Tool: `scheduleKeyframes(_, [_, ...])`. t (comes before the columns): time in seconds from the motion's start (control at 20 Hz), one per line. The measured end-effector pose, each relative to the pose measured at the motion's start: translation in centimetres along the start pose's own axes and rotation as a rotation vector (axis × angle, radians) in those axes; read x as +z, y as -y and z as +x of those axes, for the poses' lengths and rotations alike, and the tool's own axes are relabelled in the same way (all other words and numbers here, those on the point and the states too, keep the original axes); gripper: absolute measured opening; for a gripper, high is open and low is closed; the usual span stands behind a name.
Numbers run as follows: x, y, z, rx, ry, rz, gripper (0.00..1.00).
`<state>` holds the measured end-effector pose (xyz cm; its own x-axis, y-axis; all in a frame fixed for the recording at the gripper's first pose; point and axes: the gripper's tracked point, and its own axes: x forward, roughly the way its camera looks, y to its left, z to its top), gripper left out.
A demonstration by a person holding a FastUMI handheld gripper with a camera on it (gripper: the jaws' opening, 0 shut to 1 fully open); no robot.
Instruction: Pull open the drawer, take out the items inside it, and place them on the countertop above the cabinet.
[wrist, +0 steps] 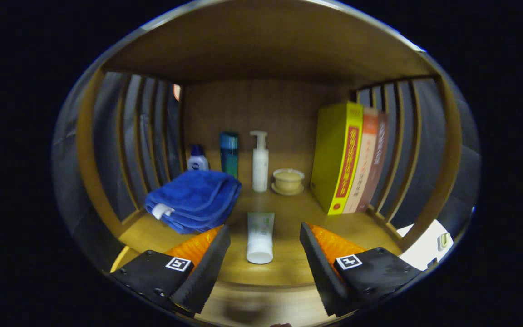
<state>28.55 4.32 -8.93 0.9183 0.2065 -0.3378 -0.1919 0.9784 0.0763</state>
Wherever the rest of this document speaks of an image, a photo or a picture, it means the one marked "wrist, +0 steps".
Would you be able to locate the small white blue-capped bottle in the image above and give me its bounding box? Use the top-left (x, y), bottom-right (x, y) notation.
top-left (187, 144), bottom-right (210, 172)

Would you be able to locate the orange and white book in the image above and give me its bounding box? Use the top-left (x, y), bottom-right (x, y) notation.
top-left (342, 107), bottom-right (379, 215)

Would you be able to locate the thick yellow book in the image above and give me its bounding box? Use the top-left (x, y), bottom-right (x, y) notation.
top-left (310, 102), bottom-right (364, 216)

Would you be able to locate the white side cabinet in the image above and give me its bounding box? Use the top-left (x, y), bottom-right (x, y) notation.
top-left (397, 219), bottom-right (454, 271)

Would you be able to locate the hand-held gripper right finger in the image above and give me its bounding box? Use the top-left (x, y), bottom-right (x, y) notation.
top-left (299, 222), bottom-right (423, 317)

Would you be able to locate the brown book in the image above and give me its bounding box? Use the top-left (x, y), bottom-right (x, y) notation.
top-left (356, 111), bottom-right (389, 213)

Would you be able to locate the white and green tube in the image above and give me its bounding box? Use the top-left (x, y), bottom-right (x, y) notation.
top-left (246, 211), bottom-right (276, 265)

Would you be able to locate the wooden countertop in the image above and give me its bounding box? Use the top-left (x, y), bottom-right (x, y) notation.
top-left (118, 186), bottom-right (403, 287)

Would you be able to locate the white pump bottle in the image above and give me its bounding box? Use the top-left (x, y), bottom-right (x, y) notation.
top-left (250, 130), bottom-right (270, 193)

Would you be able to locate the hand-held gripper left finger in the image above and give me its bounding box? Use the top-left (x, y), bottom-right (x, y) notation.
top-left (109, 225), bottom-right (232, 317)

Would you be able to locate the blue folded towel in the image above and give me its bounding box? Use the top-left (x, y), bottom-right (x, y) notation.
top-left (145, 170), bottom-right (242, 235)

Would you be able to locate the beige lidded teacup with saucer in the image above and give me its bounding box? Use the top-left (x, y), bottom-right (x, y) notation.
top-left (271, 168), bottom-right (306, 196)

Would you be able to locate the teal bottle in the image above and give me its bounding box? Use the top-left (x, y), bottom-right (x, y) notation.
top-left (219, 131), bottom-right (239, 179)

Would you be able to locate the wooden cabinet with slatted sides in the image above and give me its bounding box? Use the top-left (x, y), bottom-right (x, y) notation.
top-left (55, 0), bottom-right (475, 273)

